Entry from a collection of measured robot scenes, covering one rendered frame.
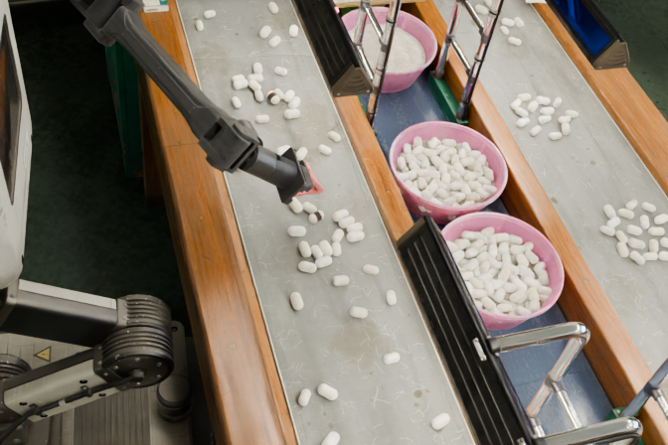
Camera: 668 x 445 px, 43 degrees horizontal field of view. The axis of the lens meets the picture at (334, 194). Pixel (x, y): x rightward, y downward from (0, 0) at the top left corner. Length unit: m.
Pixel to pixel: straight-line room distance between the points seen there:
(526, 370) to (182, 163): 0.82
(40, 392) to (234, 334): 0.35
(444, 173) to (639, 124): 0.54
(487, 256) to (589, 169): 0.40
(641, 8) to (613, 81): 1.85
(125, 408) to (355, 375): 0.51
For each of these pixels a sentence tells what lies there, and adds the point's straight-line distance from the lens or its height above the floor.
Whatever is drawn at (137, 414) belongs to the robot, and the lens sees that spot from 1.80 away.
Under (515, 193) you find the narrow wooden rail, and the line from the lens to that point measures 1.92.
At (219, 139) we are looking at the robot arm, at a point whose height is 1.01.
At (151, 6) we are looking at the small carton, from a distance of 2.18.
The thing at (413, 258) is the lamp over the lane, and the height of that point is 1.07.
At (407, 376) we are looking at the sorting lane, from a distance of 1.57.
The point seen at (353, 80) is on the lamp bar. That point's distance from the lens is 1.55.
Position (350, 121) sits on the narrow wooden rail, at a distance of 1.93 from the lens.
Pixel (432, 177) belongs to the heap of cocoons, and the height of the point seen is 0.74.
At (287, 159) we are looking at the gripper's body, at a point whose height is 0.92.
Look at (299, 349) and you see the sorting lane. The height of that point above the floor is 0.74.
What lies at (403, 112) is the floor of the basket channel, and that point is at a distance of 2.12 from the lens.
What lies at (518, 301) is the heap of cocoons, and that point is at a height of 0.73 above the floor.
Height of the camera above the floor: 2.08
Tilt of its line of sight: 48 degrees down
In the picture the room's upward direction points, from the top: 11 degrees clockwise
